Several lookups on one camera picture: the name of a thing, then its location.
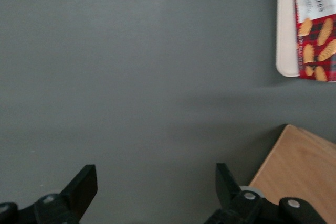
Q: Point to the beige rectangular tray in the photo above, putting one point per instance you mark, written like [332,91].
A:
[284,24]

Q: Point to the red cookie box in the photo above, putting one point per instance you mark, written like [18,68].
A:
[317,37]

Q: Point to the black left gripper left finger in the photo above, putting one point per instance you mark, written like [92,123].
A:
[78,190]

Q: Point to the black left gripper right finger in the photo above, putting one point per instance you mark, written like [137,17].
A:
[236,205]

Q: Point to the wooden drawer cabinet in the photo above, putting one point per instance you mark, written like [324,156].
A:
[302,169]

